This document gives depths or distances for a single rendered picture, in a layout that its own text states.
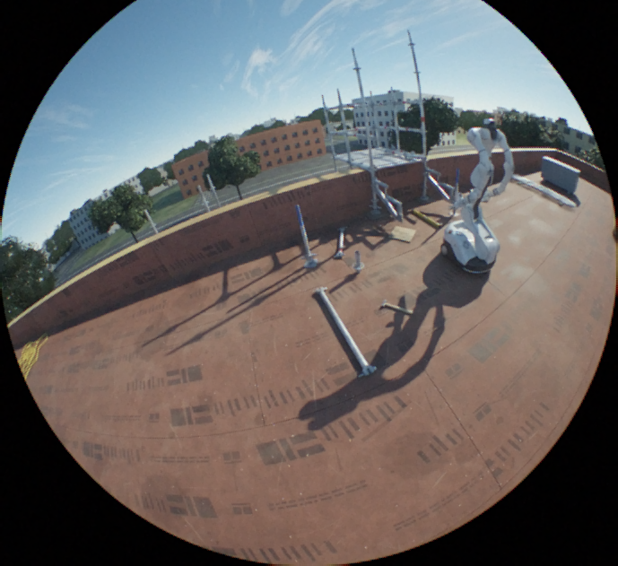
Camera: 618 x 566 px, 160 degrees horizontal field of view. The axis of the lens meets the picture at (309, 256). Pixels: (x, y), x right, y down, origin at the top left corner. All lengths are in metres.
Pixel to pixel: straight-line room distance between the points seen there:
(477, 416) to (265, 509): 1.50
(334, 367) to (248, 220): 2.22
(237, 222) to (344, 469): 2.97
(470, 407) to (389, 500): 0.81
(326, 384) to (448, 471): 1.10
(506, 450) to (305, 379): 1.62
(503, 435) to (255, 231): 3.52
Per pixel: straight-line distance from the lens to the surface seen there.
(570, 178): 7.72
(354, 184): 3.39
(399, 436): 1.62
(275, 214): 3.14
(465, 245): 2.48
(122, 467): 2.58
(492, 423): 1.85
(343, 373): 1.73
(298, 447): 1.64
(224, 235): 3.22
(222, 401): 1.94
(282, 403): 1.74
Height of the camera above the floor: 1.59
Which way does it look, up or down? 35 degrees down
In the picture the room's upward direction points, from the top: 14 degrees counter-clockwise
